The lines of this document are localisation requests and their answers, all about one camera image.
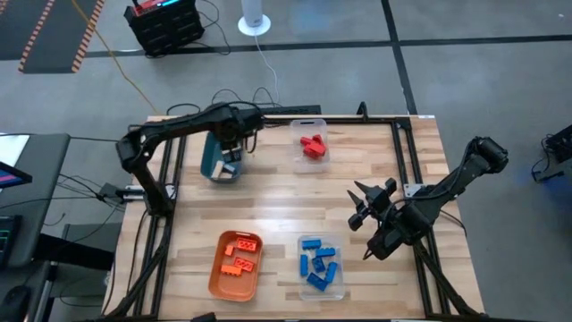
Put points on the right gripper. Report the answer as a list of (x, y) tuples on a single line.
[(377, 205)]

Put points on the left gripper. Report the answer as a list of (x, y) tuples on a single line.
[(231, 143)]

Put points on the pale bluish plank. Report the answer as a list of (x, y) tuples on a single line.
[(231, 168)]

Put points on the wooden plank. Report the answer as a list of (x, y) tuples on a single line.
[(218, 169), (227, 176)]

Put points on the red blocks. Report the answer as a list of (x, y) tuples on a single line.
[(306, 142), (315, 151)]

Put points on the red wooden block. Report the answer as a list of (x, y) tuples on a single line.
[(318, 138)]

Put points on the clear plastic bin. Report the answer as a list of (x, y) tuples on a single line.
[(336, 286), (297, 161)]

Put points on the small orange Duplo brick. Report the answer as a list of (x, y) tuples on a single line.
[(229, 250)]

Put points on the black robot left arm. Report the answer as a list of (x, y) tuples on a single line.
[(179, 127)]

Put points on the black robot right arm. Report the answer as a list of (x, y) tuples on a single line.
[(465, 170)]

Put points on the teal plastic bin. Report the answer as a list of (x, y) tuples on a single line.
[(209, 161)]

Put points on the silver mounting plate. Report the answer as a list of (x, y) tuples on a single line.
[(413, 190), (129, 193)]

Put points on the black power strip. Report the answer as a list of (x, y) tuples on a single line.
[(290, 109)]

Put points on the black power adapter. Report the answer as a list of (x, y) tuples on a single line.
[(108, 191)]

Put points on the orange plastic bin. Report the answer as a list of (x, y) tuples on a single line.
[(232, 288)]

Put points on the white fan stand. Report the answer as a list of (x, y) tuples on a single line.
[(254, 24)]

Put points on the black equipment crate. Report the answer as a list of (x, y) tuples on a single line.
[(165, 31)]

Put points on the black rounded object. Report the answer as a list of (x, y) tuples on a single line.
[(204, 318)]

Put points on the black beam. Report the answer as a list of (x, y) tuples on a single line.
[(71, 252)]

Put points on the dark grey desk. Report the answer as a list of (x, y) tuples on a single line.
[(44, 188)]

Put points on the black mat orange stripes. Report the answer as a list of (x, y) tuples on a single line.
[(58, 36), (13, 31)]

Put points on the white sheet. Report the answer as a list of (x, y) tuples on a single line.
[(11, 149)]

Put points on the computer monitor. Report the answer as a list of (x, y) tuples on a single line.
[(11, 176)]

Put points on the backlit keyboard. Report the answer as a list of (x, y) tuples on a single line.
[(6, 241)]

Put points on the black computer mouse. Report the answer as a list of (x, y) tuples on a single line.
[(12, 304)]

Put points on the black aluminium table frame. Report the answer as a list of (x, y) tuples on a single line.
[(348, 121)]

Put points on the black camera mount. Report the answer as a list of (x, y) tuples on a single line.
[(363, 112)]

